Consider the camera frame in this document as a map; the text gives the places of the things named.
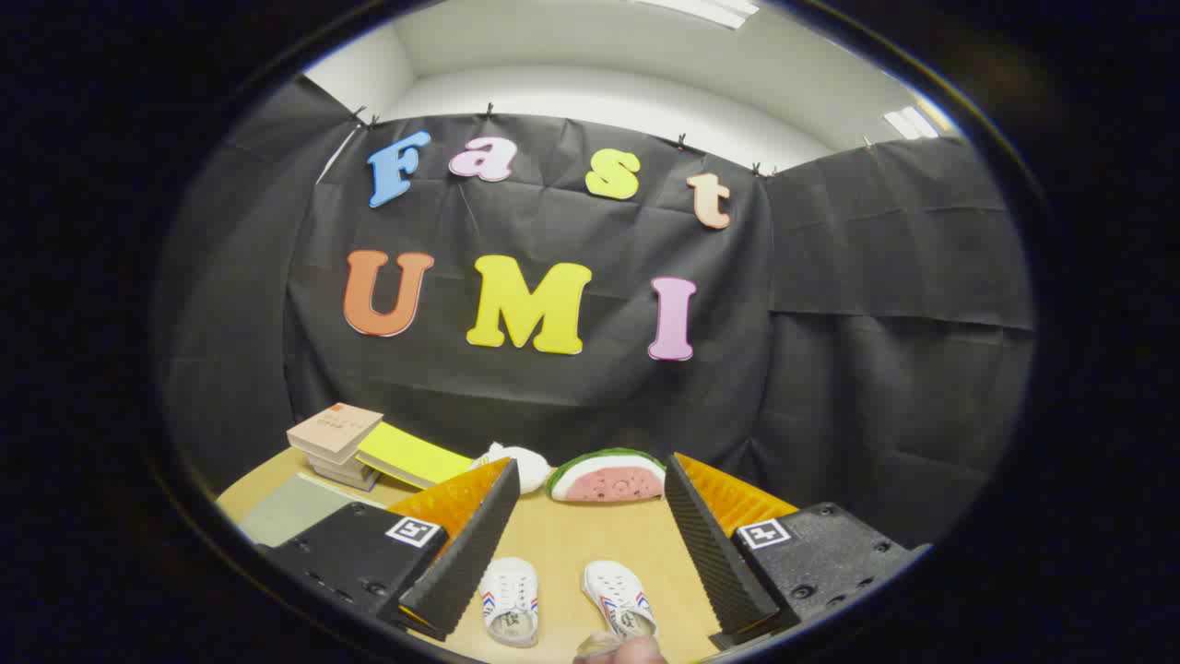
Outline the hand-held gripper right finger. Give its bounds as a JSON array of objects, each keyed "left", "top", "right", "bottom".
[{"left": 662, "top": 451, "right": 934, "bottom": 652}]

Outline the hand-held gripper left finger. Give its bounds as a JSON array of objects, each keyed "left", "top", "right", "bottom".
[{"left": 254, "top": 456, "right": 523, "bottom": 644}]

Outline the white canvas shoe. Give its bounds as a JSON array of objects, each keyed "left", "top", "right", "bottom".
[
  {"left": 477, "top": 556, "right": 541, "bottom": 648},
  {"left": 581, "top": 560, "right": 661, "bottom": 640}
]

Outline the green fabric storage box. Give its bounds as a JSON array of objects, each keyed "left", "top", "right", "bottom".
[{"left": 238, "top": 473, "right": 390, "bottom": 550}]

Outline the white plush toy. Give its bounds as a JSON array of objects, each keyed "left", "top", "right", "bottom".
[{"left": 475, "top": 442, "right": 552, "bottom": 495}]

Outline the yellow cover book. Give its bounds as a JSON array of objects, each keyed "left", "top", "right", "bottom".
[{"left": 356, "top": 421, "right": 477, "bottom": 491}]

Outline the blue cover book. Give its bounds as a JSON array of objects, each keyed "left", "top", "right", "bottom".
[{"left": 313, "top": 464, "right": 381, "bottom": 492}]

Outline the watermelon slice plush toy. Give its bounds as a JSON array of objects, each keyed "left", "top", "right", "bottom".
[{"left": 546, "top": 448, "right": 667, "bottom": 504}]

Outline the white cover book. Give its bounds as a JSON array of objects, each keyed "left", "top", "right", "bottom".
[{"left": 307, "top": 452, "right": 374, "bottom": 482}]

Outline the beige cover book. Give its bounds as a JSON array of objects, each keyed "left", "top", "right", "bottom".
[{"left": 286, "top": 403, "right": 384, "bottom": 465}]

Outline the ceiling light panel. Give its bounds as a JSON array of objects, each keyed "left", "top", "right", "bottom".
[
  {"left": 882, "top": 105, "right": 941, "bottom": 141},
  {"left": 631, "top": 0, "right": 761, "bottom": 30}
]

